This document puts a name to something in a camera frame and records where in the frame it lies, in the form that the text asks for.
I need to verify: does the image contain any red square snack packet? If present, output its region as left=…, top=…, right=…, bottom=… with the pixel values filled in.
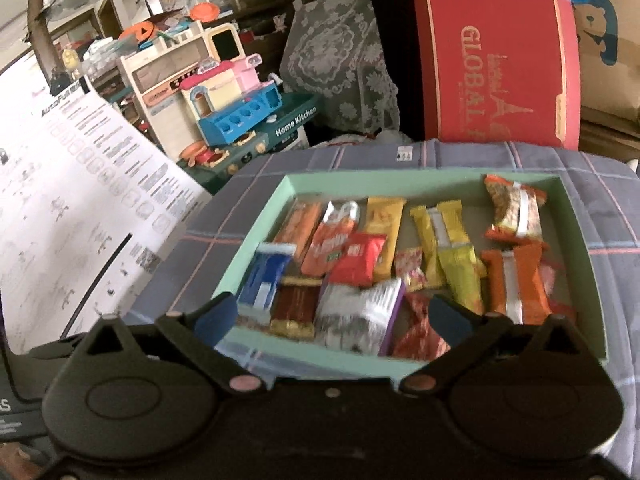
left=392, top=292, right=450, bottom=362

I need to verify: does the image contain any orange silver snack packet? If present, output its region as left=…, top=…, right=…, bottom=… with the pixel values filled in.
left=480, top=243, right=551, bottom=325

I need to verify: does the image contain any blue white snack packet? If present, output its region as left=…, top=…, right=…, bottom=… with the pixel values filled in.
left=238, top=243, right=297, bottom=326

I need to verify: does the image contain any yellow silver snack packet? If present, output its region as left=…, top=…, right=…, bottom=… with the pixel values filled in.
left=410, top=200, right=474, bottom=288

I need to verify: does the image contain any pink clear snack packet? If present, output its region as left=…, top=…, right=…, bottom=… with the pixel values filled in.
left=394, top=247, right=427, bottom=292

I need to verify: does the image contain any dark brown gold snack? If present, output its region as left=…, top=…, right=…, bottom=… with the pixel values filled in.
left=269, top=276, right=322, bottom=340

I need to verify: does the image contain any silver purple snack packet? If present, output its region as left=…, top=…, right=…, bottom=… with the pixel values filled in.
left=314, top=278, right=405, bottom=356

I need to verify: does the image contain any red crinkled snack packet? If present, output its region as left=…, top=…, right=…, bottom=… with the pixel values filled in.
left=539, top=258, right=578, bottom=325

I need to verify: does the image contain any small red snack packet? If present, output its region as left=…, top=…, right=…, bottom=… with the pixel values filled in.
left=329, top=232, right=386, bottom=287

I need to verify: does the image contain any orange striped chips packet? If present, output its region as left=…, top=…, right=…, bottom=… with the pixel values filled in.
left=484, top=174, right=548, bottom=245

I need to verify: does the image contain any green cardboard tray box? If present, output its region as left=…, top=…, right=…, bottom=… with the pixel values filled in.
left=217, top=169, right=608, bottom=382

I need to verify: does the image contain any golden brown snack bar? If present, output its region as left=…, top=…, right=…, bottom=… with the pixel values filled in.
left=363, top=196, right=407, bottom=282

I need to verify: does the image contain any orange clear snack bar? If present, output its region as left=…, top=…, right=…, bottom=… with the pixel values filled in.
left=272, top=200, right=323, bottom=263

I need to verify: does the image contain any orange white snack bar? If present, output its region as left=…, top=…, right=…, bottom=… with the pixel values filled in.
left=300, top=200, right=360, bottom=278

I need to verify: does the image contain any yellow green snack bar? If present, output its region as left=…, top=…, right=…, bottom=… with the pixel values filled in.
left=438, top=244, right=485, bottom=315

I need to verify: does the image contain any white printed instruction sheet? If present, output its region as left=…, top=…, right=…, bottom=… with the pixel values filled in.
left=1, top=55, right=210, bottom=353

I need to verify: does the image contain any toy kitchen playset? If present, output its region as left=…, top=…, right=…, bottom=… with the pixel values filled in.
left=79, top=1, right=324, bottom=196

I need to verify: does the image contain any red Global gift box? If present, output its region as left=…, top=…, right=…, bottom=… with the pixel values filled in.
left=414, top=0, right=580, bottom=150

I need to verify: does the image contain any grey lace cloth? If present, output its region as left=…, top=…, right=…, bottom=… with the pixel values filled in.
left=280, top=0, right=400, bottom=133

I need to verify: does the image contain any brown cardboard box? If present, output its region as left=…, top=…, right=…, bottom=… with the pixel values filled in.
left=570, top=0, right=639, bottom=122

